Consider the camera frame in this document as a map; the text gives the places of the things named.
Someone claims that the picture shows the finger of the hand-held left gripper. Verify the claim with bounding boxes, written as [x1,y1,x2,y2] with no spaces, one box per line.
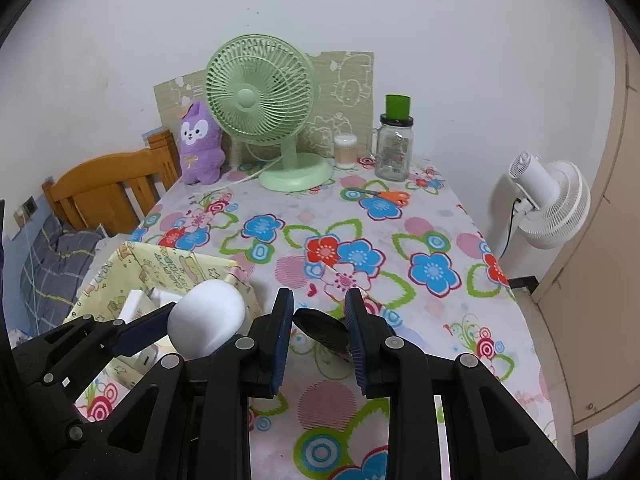
[12,302,177,461]

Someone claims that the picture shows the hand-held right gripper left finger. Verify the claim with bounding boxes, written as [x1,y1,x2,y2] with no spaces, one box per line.
[75,287,296,480]

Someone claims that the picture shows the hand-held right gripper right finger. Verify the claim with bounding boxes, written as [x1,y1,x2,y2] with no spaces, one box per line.
[345,287,581,480]

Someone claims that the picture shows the black round lid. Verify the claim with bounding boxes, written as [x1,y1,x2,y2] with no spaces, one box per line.
[292,308,351,353]

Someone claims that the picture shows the white round lamp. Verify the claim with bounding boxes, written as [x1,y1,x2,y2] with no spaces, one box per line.
[167,280,247,360]

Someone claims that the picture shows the yellow fabric storage box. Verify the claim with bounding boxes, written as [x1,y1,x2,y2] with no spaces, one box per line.
[62,241,258,396]

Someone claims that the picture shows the white charger block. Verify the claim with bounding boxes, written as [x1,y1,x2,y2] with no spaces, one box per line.
[118,288,180,322]

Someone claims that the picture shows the white cloth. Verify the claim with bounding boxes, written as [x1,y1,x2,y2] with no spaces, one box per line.
[92,237,123,261]

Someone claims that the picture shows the grey plaid blanket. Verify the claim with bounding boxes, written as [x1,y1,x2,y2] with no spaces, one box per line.
[2,212,106,336]

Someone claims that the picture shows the wooden bed headboard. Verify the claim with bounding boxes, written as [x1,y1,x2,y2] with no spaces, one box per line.
[42,129,182,236]

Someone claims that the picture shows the cotton swab container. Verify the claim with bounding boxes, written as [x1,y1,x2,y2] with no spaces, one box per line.
[333,133,358,171]

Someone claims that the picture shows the purple plush toy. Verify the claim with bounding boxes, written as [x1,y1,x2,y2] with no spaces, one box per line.
[178,100,224,186]

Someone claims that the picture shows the glass jar with green lid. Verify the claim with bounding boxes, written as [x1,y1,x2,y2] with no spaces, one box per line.
[370,94,416,181]

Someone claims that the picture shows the white standing fan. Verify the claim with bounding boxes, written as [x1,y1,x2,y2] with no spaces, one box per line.
[507,150,592,251]

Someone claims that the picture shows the green desk fan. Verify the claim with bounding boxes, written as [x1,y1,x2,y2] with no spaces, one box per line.
[205,34,335,192]

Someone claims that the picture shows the beige patterned board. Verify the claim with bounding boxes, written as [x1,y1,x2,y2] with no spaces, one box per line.
[153,51,376,166]

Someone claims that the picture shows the beige wardrobe door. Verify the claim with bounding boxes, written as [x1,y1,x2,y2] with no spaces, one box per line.
[530,10,640,431]

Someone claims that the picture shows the orange handled scissors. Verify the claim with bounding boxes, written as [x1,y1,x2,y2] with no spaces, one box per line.
[347,187,411,206]

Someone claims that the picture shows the white fan cable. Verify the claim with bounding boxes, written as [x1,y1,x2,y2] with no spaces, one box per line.
[187,157,286,198]

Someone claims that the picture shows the black fan cable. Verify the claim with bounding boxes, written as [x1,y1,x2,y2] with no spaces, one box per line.
[500,197,523,261]

